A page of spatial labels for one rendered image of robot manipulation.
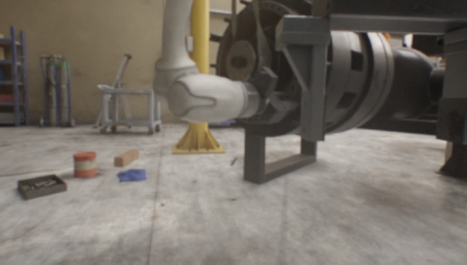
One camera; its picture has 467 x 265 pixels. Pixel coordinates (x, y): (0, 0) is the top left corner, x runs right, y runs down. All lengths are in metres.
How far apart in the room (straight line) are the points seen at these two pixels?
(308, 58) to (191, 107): 0.30
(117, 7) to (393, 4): 7.07
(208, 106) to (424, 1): 0.36
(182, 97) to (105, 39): 6.61
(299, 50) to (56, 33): 7.23
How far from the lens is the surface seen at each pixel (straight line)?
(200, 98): 0.48
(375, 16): 0.23
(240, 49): 0.81
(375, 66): 1.00
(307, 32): 0.21
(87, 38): 7.15
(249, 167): 2.17
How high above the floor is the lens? 0.73
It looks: 5 degrees down
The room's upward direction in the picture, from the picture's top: 1 degrees clockwise
